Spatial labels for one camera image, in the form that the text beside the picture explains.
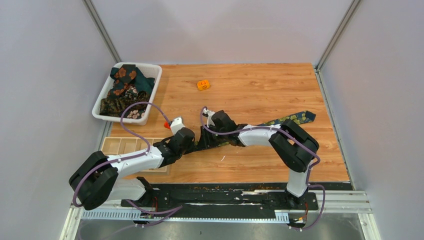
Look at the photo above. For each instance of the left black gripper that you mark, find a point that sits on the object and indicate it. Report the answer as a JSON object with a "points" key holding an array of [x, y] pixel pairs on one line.
{"points": [[192, 143]]}

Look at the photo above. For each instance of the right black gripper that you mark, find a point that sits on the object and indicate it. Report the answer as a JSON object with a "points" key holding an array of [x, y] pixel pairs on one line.
{"points": [[205, 137]]}

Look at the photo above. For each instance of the navy yellow floral tie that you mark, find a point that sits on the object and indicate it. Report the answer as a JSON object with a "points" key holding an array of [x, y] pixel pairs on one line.
{"points": [[291, 118]]}

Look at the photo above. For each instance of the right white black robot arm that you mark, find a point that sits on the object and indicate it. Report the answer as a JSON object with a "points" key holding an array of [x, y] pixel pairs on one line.
{"points": [[296, 148]]}

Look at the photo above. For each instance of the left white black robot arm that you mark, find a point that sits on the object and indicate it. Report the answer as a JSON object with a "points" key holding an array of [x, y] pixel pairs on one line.
{"points": [[102, 177]]}

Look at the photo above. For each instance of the red plastic clip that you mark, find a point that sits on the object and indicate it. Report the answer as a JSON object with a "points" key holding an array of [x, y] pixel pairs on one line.
{"points": [[168, 125]]}

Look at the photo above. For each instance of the orange cube toy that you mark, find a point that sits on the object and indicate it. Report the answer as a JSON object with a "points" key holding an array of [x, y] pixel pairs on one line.
{"points": [[203, 85]]}

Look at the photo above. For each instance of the dark pink floral tie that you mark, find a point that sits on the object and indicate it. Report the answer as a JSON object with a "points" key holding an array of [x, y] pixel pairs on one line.
{"points": [[134, 114]]}

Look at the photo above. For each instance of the wooden compartment tray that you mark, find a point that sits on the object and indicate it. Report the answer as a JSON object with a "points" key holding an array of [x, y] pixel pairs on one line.
{"points": [[125, 145]]}

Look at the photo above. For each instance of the dark brown patterned tie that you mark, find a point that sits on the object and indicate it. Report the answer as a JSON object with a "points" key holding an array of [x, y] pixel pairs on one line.
{"points": [[115, 106]]}

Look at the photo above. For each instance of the white plastic bin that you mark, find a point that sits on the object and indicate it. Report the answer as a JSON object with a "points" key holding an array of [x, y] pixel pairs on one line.
{"points": [[149, 70]]}

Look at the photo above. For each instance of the green orange floral tie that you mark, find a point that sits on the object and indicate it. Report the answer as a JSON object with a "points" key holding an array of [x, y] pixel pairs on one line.
{"points": [[130, 83]]}

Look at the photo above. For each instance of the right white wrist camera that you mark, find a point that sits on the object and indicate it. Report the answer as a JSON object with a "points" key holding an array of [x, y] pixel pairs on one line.
{"points": [[208, 114]]}

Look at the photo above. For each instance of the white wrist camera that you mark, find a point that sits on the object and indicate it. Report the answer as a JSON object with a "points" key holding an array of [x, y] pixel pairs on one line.
{"points": [[208, 114], [176, 124]]}

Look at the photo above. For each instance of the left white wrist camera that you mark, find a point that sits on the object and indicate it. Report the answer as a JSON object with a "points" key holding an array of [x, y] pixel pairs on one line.
{"points": [[176, 124]]}

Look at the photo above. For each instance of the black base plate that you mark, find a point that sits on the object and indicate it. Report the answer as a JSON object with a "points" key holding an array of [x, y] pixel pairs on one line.
{"points": [[224, 200]]}

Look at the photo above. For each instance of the aluminium rail frame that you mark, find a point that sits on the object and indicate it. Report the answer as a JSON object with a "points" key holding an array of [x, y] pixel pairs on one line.
{"points": [[338, 200]]}

